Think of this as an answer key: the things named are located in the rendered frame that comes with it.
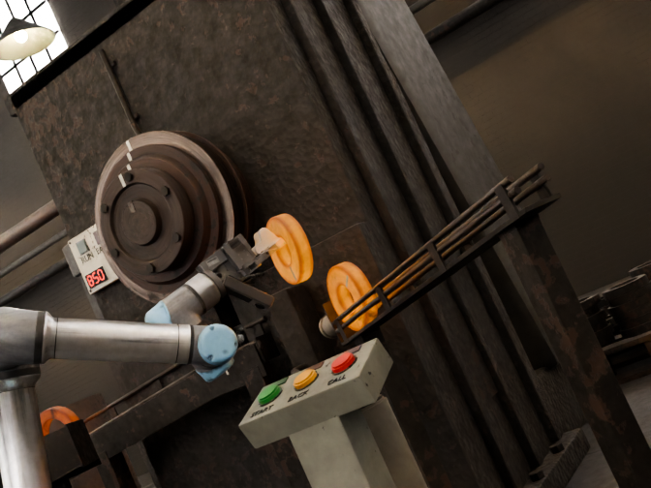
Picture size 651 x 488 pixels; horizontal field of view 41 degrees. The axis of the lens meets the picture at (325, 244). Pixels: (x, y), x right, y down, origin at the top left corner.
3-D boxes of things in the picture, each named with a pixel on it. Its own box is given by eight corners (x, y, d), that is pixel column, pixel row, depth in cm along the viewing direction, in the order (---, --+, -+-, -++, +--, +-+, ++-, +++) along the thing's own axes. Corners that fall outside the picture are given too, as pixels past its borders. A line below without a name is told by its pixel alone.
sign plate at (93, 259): (94, 293, 271) (72, 240, 273) (152, 259, 259) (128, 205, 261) (89, 294, 269) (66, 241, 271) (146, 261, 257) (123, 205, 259)
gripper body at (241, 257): (243, 230, 187) (200, 262, 182) (267, 262, 187) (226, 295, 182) (233, 239, 194) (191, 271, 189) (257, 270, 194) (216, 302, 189)
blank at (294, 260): (271, 229, 203) (259, 233, 202) (290, 201, 190) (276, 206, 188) (300, 289, 200) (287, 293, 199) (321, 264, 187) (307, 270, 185)
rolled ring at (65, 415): (25, 434, 274) (33, 430, 277) (59, 479, 269) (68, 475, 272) (52, 396, 266) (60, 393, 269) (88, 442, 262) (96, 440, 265)
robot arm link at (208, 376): (212, 382, 173) (178, 339, 173) (203, 385, 184) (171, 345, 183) (243, 357, 176) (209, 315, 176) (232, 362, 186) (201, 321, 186)
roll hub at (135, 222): (137, 289, 238) (97, 196, 241) (211, 247, 225) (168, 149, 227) (123, 292, 233) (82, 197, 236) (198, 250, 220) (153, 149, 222)
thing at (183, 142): (151, 325, 251) (87, 177, 255) (275, 260, 228) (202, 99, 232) (136, 330, 245) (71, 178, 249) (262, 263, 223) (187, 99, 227)
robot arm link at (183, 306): (163, 350, 182) (138, 319, 182) (203, 319, 187) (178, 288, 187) (170, 345, 175) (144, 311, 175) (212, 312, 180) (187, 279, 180)
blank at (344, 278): (375, 339, 198) (362, 345, 197) (336, 297, 208) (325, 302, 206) (381, 289, 188) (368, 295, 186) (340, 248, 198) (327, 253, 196)
